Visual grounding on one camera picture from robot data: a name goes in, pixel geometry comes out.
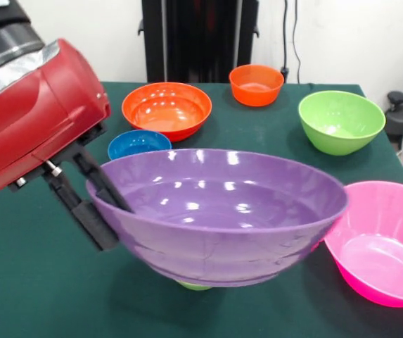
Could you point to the small translucent orange bowl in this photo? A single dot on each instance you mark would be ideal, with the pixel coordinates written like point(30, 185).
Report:
point(257, 88)

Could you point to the dark green table cloth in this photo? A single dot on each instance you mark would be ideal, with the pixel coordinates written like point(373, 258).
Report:
point(29, 281)

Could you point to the small green bowl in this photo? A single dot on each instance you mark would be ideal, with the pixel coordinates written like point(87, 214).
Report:
point(194, 286)

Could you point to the small dark blue bowl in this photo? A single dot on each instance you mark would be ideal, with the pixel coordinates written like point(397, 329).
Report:
point(134, 144)

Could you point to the purple bowl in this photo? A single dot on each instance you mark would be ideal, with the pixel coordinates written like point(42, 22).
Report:
point(222, 218)

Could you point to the large pink bowl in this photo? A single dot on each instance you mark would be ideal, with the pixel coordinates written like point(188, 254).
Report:
point(380, 246)

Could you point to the large green bowl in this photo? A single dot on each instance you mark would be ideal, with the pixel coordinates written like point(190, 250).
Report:
point(342, 119)

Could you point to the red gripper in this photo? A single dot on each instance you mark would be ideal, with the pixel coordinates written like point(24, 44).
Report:
point(32, 119)

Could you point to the large orange bowl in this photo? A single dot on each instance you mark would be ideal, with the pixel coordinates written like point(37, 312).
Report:
point(166, 109)

